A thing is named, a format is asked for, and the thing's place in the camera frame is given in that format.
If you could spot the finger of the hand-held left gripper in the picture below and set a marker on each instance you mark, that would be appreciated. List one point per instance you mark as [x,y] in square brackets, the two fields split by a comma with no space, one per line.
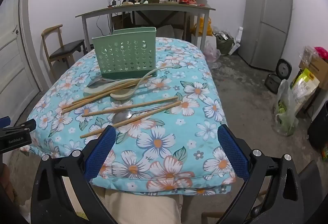
[20,128]
[4,121]

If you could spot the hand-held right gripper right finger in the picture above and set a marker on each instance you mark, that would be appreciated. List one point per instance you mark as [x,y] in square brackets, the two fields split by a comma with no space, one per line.
[233,152]

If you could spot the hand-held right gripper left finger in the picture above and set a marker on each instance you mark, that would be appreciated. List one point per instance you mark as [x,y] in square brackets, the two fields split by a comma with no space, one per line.
[101,152]

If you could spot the metal spoon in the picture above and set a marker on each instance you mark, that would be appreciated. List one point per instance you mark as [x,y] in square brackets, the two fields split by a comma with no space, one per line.
[122,117]

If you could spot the wooden chopstick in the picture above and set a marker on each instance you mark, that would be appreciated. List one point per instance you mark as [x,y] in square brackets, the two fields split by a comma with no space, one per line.
[164,108]
[89,99]
[102,92]
[94,94]
[84,105]
[143,104]

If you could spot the beige plastic soup spoon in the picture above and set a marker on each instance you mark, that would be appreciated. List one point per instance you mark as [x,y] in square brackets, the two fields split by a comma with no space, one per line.
[94,89]
[120,94]

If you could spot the green perforated utensil holder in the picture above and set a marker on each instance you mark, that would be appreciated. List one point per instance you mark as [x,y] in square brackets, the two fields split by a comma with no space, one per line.
[124,56]

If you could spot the blue floral blanket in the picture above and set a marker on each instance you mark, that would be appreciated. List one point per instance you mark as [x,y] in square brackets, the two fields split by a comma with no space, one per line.
[174,137]

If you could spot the white door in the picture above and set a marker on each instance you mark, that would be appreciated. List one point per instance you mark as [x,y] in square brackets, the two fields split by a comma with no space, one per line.
[12,60]

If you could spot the clear plastic bag of greens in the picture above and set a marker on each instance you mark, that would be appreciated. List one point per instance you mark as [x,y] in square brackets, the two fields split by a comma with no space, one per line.
[285,111]

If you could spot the beige cloth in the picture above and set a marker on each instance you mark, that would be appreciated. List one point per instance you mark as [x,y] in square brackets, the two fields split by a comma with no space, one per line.
[143,208]

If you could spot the black rice cooker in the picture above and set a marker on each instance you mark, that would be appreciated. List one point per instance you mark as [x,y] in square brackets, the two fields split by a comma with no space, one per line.
[278,75]

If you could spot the black box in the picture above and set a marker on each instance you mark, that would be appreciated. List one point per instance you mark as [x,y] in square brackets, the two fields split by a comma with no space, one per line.
[319,126]

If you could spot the wooden chair with black seat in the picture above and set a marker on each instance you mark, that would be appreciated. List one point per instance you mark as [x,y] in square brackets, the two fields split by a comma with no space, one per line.
[66,48]

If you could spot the yellow green packet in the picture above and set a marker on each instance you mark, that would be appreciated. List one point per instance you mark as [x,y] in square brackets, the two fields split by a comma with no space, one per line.
[305,84]

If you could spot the pale pink plastic bag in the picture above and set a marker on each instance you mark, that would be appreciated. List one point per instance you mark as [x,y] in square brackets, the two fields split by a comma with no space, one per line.
[211,51]

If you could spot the olive green bag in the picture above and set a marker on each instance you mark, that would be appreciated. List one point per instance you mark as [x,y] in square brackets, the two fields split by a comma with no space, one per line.
[224,42]

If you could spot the white plastic appliance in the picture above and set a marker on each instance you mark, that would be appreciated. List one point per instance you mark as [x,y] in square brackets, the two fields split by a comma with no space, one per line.
[237,40]

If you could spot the yellow plastic bag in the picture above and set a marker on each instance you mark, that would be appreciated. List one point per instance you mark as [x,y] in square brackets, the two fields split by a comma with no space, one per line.
[206,26]

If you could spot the brown cardboard box under desk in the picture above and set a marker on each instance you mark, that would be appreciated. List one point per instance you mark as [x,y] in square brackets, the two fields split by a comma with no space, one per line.
[121,21]

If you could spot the pink crumpled item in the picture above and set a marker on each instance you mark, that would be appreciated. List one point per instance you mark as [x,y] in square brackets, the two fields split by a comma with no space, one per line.
[321,52]

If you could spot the silver refrigerator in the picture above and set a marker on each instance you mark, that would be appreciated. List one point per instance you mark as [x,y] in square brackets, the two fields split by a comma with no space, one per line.
[266,21]

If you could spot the black charger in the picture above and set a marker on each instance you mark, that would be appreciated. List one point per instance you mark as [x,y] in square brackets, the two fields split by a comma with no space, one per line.
[112,3]

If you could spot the grey desk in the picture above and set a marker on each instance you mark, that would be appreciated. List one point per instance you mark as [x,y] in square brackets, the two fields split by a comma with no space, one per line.
[153,7]

